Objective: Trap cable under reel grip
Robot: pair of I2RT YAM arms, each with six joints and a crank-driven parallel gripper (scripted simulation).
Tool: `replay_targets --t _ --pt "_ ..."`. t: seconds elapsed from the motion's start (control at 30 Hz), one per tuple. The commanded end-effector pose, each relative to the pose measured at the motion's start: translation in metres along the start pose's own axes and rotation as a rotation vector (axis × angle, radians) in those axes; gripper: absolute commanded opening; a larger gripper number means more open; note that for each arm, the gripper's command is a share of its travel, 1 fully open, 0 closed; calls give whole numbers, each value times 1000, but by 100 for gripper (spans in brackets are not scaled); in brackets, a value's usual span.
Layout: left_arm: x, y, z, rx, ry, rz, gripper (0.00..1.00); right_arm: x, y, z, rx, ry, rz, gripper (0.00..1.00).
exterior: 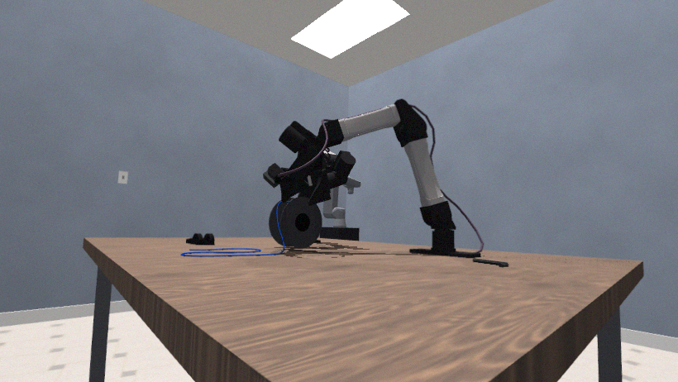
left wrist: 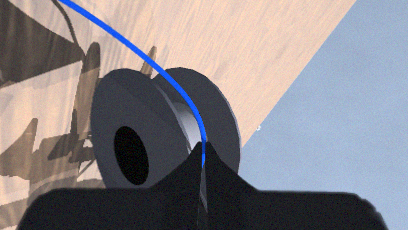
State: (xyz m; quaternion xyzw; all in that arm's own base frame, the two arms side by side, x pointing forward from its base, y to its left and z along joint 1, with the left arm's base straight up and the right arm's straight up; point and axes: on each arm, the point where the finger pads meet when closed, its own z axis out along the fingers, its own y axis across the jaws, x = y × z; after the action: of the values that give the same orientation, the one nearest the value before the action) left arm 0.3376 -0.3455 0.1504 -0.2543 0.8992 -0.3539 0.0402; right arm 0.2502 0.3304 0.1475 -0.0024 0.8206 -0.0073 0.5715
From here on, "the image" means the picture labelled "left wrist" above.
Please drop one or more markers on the blue cable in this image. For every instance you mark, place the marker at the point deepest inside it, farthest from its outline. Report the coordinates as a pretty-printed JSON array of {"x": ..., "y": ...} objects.
[{"x": 153, "y": 64}]

